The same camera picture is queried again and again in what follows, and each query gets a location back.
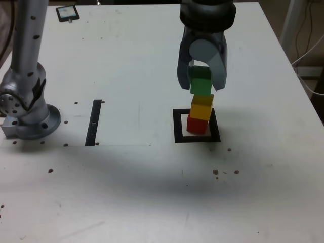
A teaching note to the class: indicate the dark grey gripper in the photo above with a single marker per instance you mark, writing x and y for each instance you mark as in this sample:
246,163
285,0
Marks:
202,35

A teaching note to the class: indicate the green cube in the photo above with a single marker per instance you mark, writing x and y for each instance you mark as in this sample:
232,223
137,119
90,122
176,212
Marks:
201,86

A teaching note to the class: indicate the yellow cube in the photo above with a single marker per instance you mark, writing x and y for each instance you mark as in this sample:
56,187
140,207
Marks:
201,108

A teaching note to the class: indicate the red cube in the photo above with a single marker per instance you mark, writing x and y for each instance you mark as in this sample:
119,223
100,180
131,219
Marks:
196,126

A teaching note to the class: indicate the black tape square outline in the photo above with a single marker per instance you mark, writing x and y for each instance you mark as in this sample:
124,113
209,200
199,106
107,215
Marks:
177,126

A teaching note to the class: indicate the black tape strip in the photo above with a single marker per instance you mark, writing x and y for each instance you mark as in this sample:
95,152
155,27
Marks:
93,114

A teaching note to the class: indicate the black phone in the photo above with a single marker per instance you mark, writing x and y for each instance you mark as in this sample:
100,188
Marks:
67,12

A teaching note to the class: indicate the white metal post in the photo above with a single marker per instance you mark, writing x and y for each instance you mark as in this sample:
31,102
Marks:
288,25

